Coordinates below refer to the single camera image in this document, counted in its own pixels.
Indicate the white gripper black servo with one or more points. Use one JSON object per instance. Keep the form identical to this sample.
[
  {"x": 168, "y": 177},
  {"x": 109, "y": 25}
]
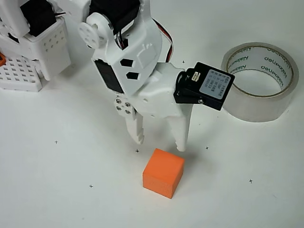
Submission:
[{"x": 157, "y": 95}]

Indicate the orange foam cube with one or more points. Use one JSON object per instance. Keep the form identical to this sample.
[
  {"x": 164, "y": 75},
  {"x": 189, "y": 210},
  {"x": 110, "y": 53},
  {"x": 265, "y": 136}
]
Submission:
[{"x": 164, "y": 172}]

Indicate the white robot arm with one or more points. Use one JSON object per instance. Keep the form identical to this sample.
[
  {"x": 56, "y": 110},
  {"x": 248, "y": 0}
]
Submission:
[{"x": 142, "y": 40}]

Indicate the clear packing tape roll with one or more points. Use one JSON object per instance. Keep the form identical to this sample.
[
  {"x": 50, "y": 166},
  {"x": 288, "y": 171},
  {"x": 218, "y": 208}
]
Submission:
[{"x": 259, "y": 107}]

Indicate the orange clamp piece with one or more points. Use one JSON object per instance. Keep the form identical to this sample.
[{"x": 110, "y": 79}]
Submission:
[{"x": 2, "y": 59}]

